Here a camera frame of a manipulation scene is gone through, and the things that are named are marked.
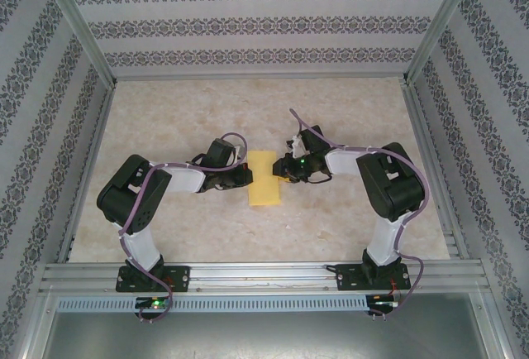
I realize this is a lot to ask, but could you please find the yellow cloth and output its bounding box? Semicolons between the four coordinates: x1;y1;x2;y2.
246;150;283;209

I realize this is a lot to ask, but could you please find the grey metal sheet panel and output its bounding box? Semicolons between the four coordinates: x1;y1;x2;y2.
22;292;512;359

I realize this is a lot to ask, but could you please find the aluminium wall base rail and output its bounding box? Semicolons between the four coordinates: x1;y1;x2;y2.
113;71;408;84

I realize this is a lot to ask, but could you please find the wide aluminium mounting rail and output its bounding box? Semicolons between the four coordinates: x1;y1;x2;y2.
39;261;493;294

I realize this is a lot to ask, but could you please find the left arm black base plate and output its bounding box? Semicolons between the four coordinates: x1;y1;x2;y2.
117;265;192;294

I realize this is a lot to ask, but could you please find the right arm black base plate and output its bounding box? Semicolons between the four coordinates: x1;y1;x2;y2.
336;262;412;293

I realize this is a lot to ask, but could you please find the aluminium side frame rail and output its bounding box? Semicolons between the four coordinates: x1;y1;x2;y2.
55;81;121;264
401;79;472;261

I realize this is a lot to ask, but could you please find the slotted grey cable duct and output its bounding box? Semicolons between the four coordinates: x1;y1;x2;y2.
55;294;371;314

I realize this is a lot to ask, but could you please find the aluminium frame post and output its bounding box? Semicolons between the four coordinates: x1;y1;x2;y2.
403;0;484;86
35;0;119;87

